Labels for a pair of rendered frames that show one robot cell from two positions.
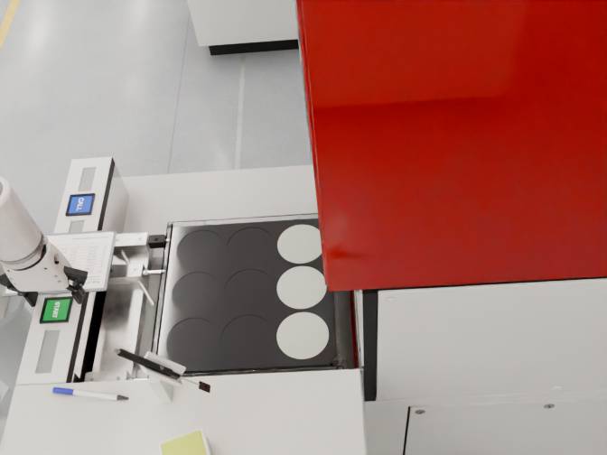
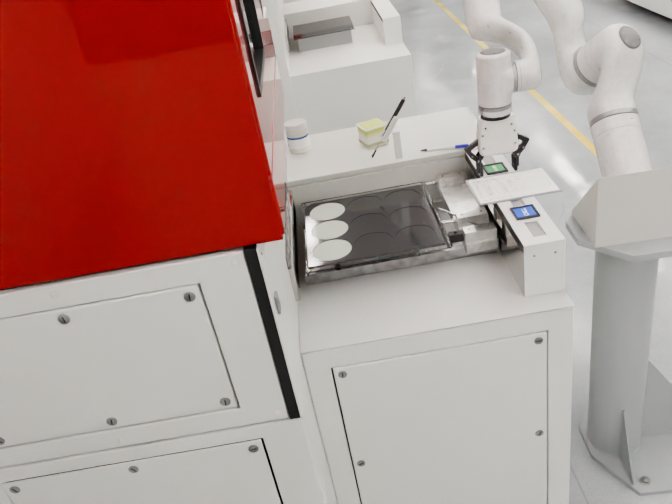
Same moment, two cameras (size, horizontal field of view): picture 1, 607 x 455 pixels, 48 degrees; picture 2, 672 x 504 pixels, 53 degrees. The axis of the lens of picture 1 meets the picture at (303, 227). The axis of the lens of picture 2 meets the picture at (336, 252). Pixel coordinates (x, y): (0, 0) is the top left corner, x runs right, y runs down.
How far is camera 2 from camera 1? 2.33 m
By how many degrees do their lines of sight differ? 96
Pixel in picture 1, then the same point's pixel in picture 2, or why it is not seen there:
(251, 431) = (346, 156)
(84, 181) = (538, 229)
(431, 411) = not seen: hidden behind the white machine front
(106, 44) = not seen: outside the picture
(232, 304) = (379, 215)
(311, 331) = (321, 213)
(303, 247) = (329, 247)
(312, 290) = (321, 229)
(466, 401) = not seen: hidden behind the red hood
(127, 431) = (415, 145)
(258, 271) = (363, 232)
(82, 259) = (495, 188)
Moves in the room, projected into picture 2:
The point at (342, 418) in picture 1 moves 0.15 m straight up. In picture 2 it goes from (297, 167) to (287, 121)
